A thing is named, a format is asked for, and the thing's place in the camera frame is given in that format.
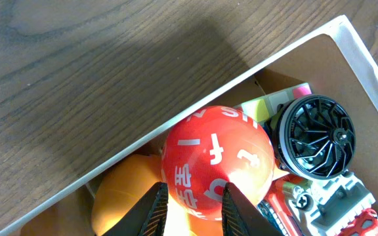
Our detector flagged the red ball with white letters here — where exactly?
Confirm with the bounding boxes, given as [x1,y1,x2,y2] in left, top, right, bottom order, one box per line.
[161,106,275,221]

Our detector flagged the red toy robot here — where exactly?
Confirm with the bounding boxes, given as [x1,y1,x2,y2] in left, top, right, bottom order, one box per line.
[257,171,378,236]

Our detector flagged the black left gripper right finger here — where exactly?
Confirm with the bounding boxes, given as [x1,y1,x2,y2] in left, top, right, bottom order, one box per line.
[221,182,282,236]

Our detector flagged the orange toy dinosaur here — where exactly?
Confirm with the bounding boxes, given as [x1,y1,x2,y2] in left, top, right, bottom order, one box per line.
[91,153,290,236]

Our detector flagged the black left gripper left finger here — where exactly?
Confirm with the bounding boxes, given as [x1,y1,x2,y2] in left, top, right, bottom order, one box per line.
[103,182,169,236]

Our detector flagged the multicoloured puzzle cube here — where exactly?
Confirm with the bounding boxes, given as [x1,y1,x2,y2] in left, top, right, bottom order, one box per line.
[234,83,312,126]

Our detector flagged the white cardboard box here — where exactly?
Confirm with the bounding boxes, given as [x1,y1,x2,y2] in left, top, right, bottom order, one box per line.
[0,15,378,235]

